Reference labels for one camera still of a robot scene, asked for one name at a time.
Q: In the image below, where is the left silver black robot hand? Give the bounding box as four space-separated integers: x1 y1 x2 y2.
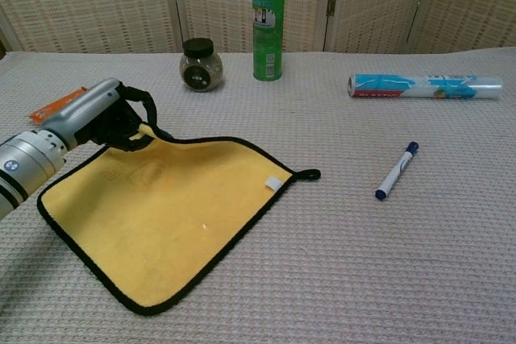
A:
39 77 175 152

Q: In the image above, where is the yellow and dark cloth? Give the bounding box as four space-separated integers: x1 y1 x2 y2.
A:
36 124 322 317

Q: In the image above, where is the orange white snack packet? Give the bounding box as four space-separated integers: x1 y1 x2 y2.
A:
28 85 89 123

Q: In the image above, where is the woven folding screen panel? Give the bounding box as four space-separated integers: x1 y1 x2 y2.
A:
406 0 516 54
324 0 435 54
0 0 181 54
169 0 338 54

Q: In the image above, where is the glass jar with black lid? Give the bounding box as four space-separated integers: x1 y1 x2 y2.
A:
179 38 225 92

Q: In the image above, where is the green cylindrical canister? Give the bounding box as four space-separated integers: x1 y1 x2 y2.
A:
251 0 288 82

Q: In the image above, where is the white marker with blue cap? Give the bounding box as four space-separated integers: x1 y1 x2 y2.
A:
374 141 420 202

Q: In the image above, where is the white woven tablecloth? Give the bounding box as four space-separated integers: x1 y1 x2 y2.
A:
0 46 516 344

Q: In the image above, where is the blue plastic wrap roll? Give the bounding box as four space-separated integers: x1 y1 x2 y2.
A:
347 73 504 100

